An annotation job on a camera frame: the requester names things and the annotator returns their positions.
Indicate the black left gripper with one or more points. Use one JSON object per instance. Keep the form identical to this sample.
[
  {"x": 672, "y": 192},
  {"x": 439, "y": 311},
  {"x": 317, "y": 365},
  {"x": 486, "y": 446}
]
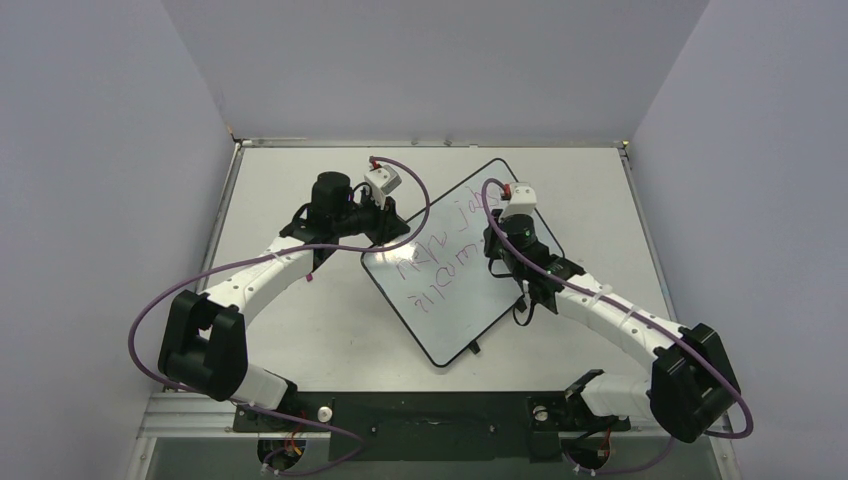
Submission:
[{"x": 387, "y": 224}]

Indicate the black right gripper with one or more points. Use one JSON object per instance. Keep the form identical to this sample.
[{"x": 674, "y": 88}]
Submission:
[{"x": 500, "y": 238}]

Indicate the black framed whiteboard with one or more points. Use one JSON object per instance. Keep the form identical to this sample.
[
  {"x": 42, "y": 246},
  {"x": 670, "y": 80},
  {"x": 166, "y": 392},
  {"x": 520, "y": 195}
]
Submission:
[{"x": 439, "y": 284}]

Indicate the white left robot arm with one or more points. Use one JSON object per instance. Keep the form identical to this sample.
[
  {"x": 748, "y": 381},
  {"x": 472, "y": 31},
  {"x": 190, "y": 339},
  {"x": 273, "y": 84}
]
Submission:
[{"x": 205, "y": 340}]

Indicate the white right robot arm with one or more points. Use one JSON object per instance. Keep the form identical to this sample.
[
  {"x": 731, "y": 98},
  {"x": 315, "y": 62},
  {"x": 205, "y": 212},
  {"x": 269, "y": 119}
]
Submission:
[{"x": 689, "y": 381}]

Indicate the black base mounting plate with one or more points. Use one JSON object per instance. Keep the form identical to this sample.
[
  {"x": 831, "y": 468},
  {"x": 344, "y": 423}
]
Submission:
[{"x": 540, "y": 449}]

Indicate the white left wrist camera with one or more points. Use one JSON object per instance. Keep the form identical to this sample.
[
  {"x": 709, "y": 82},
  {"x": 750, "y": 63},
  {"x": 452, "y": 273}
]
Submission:
[{"x": 381, "y": 182}]

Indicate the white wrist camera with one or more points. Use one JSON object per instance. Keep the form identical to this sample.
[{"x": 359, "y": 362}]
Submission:
[
  {"x": 520, "y": 199},
  {"x": 381, "y": 182}
]

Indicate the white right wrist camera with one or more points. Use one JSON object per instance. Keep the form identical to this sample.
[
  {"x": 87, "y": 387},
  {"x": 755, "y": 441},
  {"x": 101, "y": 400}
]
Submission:
[{"x": 520, "y": 199}]

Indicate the aluminium front rail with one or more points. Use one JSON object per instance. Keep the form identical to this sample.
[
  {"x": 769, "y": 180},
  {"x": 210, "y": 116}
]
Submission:
[{"x": 199, "y": 414}]

